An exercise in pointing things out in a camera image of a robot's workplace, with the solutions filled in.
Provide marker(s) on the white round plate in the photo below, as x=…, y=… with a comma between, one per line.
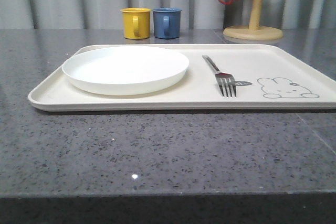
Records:
x=126, y=70

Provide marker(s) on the wooden mug tree stand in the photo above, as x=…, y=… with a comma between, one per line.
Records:
x=254, y=31

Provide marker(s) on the beige rabbit print tray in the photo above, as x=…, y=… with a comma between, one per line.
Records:
x=267, y=76

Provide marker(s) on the silver metal fork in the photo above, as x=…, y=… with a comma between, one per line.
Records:
x=225, y=81

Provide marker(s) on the yellow enamel mug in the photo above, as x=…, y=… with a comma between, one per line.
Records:
x=136, y=23

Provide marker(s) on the blue enamel mug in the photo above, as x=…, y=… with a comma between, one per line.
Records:
x=167, y=22

